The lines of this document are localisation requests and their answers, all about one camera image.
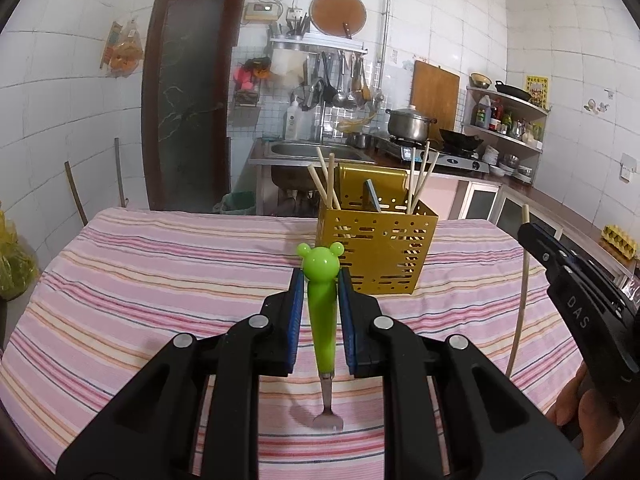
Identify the hanging white cloth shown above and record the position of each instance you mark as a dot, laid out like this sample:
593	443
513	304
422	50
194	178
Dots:
287	64

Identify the row of condiment bottles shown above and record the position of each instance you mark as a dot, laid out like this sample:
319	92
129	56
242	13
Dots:
495	117

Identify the small steel cup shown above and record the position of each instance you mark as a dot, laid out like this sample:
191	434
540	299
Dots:
360	140

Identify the yellow wall poster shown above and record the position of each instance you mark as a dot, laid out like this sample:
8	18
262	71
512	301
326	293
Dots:
536	91

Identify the steel wall rack shelf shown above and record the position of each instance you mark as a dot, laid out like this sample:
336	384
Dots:
320	44

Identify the row of hanging cooking utensils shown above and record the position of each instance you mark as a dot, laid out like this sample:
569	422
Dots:
340	82

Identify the glass door kitchen cabinet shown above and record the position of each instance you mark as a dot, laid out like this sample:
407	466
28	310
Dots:
480	200

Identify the wall hook stickers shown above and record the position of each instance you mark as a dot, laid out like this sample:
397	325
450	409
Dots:
597	106

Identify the pink and yellow scrubbers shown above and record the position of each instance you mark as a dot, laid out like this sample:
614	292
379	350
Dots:
250	74

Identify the white dish soap bottle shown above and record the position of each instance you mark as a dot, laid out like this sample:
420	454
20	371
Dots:
292	122

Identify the yellow green plastic bag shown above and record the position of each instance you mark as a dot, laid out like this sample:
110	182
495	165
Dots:
17	260

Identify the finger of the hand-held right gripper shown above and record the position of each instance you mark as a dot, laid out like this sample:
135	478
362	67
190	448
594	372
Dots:
542	247

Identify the yellow egg carton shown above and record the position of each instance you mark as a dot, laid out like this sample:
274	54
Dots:
620	241

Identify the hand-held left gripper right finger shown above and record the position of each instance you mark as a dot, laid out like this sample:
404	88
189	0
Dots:
346	325

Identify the wooden cutting board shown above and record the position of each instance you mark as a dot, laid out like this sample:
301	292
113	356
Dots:
434	95

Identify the steel sink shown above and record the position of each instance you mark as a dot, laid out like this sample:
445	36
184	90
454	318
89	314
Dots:
300	151

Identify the white power socket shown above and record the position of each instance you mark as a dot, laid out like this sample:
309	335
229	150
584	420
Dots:
295	14

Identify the long wooden stick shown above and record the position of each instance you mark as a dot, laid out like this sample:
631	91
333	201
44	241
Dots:
120	172

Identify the green plastic bucket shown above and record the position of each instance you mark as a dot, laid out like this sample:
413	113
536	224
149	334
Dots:
239	202

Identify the steel cutlery cup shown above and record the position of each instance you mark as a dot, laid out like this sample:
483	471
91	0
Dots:
296	27

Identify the hanging orange packet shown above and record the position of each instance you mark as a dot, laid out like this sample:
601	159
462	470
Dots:
109	45

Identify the yellow mesh bag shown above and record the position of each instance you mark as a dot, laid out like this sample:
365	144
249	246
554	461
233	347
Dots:
356	124

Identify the long vertical wall pipe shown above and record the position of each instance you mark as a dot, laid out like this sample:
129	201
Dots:
385	10

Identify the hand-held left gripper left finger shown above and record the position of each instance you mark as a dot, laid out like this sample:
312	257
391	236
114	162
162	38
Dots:
298	315

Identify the short wooden stick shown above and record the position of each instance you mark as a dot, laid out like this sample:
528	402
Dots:
76	192

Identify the bunch of wooden chopsticks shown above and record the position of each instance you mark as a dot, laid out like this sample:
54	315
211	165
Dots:
411	180

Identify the person's right hand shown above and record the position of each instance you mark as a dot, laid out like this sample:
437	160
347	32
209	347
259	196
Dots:
595	425

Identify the round wooden lid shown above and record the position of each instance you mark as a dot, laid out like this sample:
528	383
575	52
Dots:
335	12

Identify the beige controller box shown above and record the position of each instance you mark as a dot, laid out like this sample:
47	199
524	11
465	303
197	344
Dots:
262	12

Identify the steel cooking pot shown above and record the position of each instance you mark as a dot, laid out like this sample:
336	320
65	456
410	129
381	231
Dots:
409	125

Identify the enamel bowl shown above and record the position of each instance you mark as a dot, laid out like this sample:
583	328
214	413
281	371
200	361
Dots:
480	80

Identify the corner wall shelf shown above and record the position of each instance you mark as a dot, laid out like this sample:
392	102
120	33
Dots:
515	141

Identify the black wok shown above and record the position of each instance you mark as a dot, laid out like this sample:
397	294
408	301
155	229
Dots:
460	141

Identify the pink striped tablecloth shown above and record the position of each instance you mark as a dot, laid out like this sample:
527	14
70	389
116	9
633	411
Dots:
150	310

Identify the stack of white bowls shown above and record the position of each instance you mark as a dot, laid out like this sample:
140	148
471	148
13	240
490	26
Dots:
507	165

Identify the hanging bag of oranges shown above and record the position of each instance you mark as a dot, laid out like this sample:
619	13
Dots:
127	52

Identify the brown frosted glass door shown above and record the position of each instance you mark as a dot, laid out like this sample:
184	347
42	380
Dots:
190	110

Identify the yellow perforated utensil holder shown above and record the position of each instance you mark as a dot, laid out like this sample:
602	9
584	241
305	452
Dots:
380	255

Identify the white wall socket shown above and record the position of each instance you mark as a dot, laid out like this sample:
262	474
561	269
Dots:
629	167

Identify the pale wooden chopstick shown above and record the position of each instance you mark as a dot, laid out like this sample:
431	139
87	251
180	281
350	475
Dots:
520	310

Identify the steel gas stove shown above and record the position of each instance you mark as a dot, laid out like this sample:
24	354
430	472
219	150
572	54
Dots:
460	162

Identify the black frying pan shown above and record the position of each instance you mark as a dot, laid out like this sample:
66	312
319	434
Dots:
512	91

